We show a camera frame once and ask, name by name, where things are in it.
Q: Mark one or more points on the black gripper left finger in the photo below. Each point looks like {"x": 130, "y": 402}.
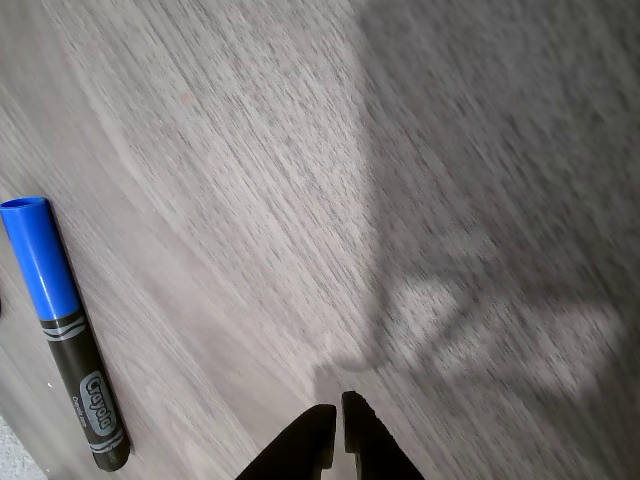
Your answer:
{"x": 305, "y": 445}

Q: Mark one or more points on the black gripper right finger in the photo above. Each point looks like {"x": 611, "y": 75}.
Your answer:
{"x": 372, "y": 445}

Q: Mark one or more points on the blue and black Crayola marker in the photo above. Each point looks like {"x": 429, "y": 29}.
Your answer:
{"x": 47, "y": 270}

